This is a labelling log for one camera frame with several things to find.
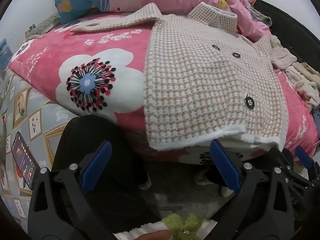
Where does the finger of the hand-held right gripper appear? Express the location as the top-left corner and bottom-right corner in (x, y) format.
(269, 147), (294, 172)
(295, 146), (318, 180)

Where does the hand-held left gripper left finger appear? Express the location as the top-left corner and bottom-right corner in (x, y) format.
(27, 140), (118, 240)

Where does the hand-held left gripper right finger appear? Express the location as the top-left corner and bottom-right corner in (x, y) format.
(207, 139), (296, 240)

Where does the beige white houndstooth coat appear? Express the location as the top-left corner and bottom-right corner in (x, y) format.
(70, 2), (289, 152)

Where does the person's white shoe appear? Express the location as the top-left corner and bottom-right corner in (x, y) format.
(195, 169), (235, 197)
(139, 174), (152, 190)

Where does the cream ruffled garment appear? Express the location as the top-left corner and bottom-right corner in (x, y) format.
(294, 79), (320, 110)

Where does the black smartphone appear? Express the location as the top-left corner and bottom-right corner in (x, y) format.
(11, 131), (40, 190)

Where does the person's white fluffy carrot-print garment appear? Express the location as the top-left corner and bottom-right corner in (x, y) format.
(114, 214), (218, 240)

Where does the grey picture-print bedsheet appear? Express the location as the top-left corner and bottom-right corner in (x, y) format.
(0, 67), (75, 228)

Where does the pink knit garment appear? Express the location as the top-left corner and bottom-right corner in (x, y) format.
(270, 35), (298, 70)

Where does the pink floral blanket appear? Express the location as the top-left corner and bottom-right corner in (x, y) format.
(7, 12), (320, 165)

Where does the black headboard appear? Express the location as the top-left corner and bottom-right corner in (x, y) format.
(252, 0), (320, 78)

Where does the dark patterned garment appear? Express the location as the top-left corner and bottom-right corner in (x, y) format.
(250, 7), (272, 27)

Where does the blue grey bundle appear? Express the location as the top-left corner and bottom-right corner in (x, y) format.
(0, 39), (13, 70)

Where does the green patterned cloth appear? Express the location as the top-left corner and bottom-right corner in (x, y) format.
(25, 12), (60, 38)

